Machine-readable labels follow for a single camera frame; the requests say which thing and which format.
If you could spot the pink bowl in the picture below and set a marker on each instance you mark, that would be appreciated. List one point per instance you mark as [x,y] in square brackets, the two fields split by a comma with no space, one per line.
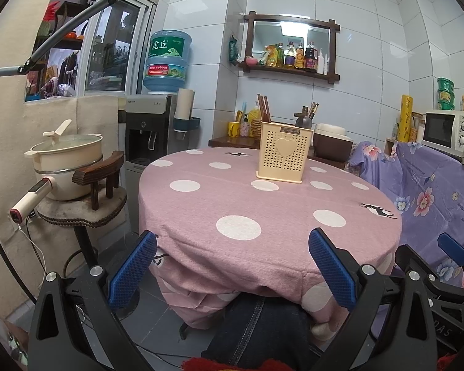
[251,62]

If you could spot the person's red sweater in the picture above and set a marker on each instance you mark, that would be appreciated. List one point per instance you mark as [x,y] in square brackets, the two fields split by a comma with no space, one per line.
[236,365]

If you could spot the sliding glass window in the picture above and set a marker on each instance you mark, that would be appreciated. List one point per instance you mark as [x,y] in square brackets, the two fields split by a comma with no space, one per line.
[112,46]

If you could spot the dark wooden chair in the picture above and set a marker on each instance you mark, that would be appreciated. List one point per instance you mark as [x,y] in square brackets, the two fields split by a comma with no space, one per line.
[100,170]

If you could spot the grey water dispenser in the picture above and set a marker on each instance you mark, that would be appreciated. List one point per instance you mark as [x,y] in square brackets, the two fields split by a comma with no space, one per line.
[147,131]

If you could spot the small white bottle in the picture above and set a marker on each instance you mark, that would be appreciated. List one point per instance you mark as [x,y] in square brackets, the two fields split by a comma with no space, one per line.
[326,66]

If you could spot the pink polka dot tablecloth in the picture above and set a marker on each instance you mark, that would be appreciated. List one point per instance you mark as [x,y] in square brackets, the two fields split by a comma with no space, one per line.
[255,220]

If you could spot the yellow cup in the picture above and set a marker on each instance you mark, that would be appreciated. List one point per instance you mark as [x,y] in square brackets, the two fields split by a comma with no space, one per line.
[234,129]

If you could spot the dark soy sauce bottle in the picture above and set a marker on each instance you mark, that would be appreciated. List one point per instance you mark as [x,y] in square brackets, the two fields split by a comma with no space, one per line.
[310,61]

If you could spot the brown white rice cooker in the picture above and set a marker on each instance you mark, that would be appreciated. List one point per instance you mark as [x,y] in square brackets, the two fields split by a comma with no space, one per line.
[332,145]

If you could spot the person's jeans leg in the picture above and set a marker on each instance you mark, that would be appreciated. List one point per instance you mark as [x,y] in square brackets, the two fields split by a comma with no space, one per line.
[259,328]

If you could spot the patterned cup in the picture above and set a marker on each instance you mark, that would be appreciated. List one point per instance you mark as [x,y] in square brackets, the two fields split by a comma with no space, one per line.
[245,129]

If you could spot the glass storage jar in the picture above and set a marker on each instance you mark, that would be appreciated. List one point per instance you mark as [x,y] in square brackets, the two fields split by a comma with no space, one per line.
[417,129]

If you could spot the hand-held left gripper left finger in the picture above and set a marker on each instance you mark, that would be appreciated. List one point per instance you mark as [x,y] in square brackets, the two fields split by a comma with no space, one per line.
[133,274]

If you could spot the orange teapot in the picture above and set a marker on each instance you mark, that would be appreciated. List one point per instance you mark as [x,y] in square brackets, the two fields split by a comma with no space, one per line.
[70,34]

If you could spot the green white packet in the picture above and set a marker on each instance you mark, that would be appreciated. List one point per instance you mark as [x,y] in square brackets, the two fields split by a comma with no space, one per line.
[263,58]

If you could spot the metal spoon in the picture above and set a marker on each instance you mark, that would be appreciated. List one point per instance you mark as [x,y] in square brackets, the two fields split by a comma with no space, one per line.
[303,119]

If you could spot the wooden sink counter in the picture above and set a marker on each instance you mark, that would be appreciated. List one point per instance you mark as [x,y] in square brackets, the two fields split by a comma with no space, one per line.
[232,143]

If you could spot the purple label bottle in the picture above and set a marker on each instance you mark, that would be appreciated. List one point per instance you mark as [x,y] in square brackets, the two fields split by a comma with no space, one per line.
[289,58]

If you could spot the cream plastic utensil holder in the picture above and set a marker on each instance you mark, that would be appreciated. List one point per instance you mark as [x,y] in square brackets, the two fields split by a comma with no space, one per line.
[284,154]

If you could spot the cream electric cooking pot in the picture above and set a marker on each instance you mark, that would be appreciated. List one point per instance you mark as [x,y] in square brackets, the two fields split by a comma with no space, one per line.
[67,170]

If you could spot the white microwave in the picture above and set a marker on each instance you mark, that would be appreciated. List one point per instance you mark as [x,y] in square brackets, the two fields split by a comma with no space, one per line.
[442,133]

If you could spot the person's right forearm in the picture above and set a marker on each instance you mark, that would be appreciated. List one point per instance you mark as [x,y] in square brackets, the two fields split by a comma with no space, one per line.
[462,363]

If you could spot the brown woven sink basin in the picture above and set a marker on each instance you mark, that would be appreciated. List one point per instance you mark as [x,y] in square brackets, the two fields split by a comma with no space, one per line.
[256,131]

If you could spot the blue water jug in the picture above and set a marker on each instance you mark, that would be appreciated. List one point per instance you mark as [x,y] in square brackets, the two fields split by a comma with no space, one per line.
[166,62]

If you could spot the yellow oil bottle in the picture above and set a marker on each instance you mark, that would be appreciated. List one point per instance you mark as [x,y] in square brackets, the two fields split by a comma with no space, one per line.
[280,57]

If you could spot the purple floral cloth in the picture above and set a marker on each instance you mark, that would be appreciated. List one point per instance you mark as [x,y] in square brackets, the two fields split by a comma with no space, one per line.
[421,197]

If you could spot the brown sauce bottle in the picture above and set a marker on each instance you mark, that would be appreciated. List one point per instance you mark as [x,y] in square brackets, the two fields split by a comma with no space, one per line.
[299,60]

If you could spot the yellow soap pump bottle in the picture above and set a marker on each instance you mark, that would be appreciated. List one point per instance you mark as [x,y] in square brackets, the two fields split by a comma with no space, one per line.
[253,115]

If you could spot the white squeeze bottle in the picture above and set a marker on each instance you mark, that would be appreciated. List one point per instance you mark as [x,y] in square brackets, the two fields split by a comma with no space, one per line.
[320,63]

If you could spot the green wall packet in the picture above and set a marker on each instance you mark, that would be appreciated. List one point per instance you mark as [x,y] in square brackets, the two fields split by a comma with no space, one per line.
[232,49]

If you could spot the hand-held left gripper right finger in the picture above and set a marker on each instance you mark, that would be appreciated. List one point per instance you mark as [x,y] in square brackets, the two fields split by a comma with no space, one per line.
[332,274]

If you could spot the yellow roll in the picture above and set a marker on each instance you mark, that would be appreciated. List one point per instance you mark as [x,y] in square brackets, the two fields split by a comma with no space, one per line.
[405,118]

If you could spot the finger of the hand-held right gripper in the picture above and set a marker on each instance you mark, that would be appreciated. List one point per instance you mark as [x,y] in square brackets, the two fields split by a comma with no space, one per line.
[408,257]
[453,248]

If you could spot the wooden framed mirror shelf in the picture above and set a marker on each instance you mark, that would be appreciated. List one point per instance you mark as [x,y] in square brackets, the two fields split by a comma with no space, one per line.
[334,50]

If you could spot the blue toothbrush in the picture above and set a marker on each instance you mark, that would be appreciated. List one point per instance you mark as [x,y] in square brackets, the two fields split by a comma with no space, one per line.
[243,110]

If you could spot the cream paper cup stack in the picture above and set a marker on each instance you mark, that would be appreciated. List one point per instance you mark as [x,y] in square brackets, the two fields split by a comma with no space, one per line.
[185,104]

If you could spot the yellow packet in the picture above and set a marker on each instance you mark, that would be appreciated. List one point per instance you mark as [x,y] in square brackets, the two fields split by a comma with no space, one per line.
[272,58]

